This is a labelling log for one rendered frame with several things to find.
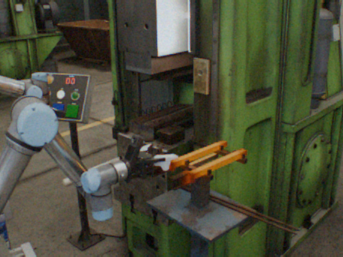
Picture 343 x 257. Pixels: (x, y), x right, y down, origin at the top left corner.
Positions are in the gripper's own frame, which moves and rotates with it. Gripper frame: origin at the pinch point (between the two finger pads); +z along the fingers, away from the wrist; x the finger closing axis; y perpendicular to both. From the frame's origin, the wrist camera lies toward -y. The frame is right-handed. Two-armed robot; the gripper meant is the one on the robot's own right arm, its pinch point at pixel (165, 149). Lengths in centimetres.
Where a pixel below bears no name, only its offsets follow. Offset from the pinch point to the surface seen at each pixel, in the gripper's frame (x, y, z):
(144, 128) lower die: -53, 13, 30
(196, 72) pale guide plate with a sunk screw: -28, -19, 44
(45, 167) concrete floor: -240, 110, 44
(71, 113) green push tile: -95, 11, 8
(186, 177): 12.7, 7.3, -1.0
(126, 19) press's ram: -63, -43, 29
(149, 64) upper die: -47, -22, 30
